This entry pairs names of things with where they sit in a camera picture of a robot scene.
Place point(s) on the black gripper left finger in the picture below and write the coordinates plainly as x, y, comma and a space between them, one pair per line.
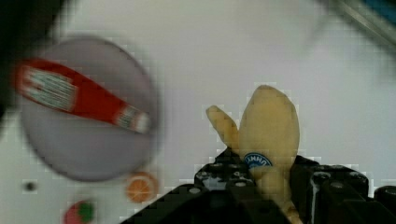
223, 192

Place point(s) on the orange slice toy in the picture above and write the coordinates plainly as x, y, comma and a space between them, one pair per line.
141, 187

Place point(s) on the red ketchup bottle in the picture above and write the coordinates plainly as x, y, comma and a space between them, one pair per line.
63, 89

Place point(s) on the grey round plate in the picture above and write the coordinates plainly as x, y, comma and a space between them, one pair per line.
88, 149

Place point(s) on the pink strawberry toy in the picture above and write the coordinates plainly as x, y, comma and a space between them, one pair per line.
82, 212

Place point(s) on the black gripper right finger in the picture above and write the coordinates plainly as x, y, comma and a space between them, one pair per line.
335, 194

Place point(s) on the peeled yellow banana toy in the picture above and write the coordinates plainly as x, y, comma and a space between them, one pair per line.
267, 141

